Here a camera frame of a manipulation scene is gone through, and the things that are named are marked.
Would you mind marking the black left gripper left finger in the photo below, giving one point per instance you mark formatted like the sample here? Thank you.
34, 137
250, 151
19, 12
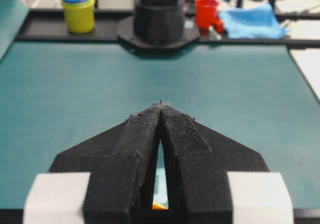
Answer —
99, 180

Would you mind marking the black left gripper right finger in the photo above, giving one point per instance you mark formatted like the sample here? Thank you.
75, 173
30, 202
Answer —
212, 179

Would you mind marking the orange plastic cup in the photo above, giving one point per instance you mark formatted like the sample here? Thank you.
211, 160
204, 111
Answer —
159, 207

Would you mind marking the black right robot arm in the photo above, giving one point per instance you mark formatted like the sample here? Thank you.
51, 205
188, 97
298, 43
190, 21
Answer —
160, 22

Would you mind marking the red plastic cup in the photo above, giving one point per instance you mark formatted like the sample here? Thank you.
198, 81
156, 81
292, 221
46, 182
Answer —
206, 15

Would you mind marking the yellow-green cup stack blue rim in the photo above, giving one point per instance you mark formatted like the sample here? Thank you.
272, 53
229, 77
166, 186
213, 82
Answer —
79, 15

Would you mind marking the blue cloth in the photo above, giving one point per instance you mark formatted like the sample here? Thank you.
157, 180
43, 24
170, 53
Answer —
253, 23

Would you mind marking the black table frame rail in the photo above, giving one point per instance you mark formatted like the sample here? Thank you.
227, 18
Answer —
48, 25

